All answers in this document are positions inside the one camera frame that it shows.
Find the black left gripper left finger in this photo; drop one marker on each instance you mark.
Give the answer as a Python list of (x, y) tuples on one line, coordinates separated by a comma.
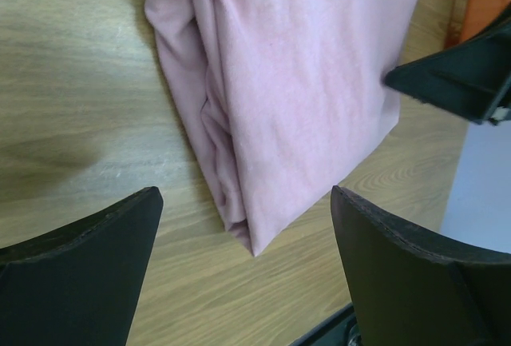
[(80, 284)]

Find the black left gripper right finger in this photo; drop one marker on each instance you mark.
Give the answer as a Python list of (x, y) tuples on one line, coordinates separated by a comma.
[(412, 286)]

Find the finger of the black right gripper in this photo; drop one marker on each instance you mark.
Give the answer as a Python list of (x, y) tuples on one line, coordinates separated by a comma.
[(470, 80)]

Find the pink printed t-shirt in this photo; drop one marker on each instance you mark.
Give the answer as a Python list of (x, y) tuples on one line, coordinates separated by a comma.
[(280, 99)]

